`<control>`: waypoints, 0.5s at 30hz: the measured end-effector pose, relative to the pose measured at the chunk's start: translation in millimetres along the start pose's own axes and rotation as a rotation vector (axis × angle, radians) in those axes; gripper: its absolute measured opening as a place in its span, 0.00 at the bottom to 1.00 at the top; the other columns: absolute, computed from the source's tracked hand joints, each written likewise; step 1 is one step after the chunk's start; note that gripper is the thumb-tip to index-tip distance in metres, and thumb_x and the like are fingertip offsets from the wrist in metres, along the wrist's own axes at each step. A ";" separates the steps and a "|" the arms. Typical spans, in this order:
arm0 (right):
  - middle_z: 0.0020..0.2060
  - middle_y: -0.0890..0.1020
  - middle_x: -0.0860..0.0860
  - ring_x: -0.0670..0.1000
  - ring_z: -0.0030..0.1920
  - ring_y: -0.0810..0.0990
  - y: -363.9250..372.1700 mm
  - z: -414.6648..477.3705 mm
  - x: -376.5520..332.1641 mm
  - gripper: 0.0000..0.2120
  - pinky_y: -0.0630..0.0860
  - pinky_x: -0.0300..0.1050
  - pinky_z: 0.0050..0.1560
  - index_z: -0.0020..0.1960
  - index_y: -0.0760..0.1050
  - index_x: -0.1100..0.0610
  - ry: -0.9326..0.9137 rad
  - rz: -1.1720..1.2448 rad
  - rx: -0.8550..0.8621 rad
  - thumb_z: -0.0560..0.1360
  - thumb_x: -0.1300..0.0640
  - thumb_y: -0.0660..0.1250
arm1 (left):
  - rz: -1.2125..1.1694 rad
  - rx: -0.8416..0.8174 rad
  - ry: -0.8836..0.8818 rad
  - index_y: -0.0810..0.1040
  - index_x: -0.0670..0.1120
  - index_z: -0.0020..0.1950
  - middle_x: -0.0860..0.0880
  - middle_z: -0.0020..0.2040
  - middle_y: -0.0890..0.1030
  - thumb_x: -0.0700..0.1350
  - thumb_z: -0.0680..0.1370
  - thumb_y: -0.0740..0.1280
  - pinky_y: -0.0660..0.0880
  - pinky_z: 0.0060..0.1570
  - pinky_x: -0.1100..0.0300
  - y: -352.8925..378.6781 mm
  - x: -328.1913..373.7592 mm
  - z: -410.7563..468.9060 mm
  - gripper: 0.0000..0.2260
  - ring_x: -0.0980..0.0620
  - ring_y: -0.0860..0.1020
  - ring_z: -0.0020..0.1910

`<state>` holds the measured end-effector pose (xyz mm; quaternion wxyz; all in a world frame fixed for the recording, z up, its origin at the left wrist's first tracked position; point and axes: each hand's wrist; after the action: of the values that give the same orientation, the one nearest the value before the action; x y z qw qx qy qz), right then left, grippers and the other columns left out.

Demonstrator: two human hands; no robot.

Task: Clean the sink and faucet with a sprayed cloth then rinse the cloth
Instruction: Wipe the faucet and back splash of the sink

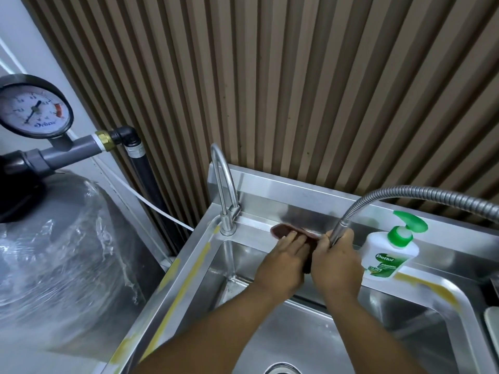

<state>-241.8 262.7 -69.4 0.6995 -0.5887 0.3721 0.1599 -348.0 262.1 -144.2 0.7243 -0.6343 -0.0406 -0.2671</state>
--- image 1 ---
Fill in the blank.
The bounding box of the person's left hand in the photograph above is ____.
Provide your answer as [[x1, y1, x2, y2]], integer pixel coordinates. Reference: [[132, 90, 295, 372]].
[[253, 232, 312, 305]]

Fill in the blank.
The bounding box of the person's right hand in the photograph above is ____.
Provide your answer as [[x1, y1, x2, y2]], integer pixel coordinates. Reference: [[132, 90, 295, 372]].
[[311, 230, 365, 306]]

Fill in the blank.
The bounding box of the brown cleaning cloth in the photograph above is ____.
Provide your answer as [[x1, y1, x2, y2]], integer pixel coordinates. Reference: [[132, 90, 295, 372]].
[[271, 224, 325, 275]]

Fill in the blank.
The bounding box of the flexible metal sprayer hose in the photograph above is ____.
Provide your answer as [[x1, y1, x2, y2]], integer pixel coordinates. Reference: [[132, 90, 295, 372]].
[[329, 185, 499, 246]]

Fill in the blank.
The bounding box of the person's right forearm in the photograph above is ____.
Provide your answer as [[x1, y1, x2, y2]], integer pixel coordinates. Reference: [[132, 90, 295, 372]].
[[327, 295, 429, 374]]

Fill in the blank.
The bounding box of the person's left forearm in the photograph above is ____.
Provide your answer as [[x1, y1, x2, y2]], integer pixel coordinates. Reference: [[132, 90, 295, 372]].
[[133, 284, 303, 374]]

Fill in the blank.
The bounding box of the black pipe with elbow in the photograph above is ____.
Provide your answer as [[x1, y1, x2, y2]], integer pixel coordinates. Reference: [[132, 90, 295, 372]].
[[109, 126, 185, 255]]

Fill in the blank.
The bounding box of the white soap bottle green pump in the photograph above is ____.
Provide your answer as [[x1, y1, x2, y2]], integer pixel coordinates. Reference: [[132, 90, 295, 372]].
[[360, 210, 429, 287]]

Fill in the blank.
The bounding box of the chrome gooseneck faucet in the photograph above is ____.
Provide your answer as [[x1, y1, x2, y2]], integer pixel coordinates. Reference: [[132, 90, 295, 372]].
[[211, 143, 242, 236]]

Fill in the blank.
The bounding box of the stainless steel sink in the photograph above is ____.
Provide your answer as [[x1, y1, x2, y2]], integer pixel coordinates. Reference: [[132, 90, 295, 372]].
[[106, 163, 499, 374]]

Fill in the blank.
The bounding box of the metal sink drain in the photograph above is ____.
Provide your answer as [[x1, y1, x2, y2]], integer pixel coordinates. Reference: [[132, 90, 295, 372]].
[[263, 362, 303, 374]]

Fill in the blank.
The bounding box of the thin white tube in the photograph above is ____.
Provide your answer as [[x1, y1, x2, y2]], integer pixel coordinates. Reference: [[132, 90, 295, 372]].
[[66, 129, 195, 232]]

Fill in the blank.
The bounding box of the brass pipe connector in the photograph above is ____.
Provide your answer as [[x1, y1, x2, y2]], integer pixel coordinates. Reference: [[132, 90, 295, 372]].
[[95, 130, 115, 151]]

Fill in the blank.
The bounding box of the grey tank wrapped in plastic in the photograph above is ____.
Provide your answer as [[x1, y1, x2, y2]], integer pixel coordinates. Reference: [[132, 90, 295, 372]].
[[0, 169, 166, 357]]

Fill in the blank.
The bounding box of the grey plastic pipe fitting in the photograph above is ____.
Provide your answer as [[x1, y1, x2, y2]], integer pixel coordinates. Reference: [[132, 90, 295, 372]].
[[0, 132, 103, 176]]

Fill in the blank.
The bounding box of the black tank valve head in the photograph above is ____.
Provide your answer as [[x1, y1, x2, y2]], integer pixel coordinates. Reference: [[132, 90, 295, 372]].
[[0, 152, 45, 224]]

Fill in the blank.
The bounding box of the round pressure gauge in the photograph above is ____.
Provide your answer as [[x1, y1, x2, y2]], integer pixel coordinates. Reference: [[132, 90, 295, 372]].
[[0, 74, 74, 140]]

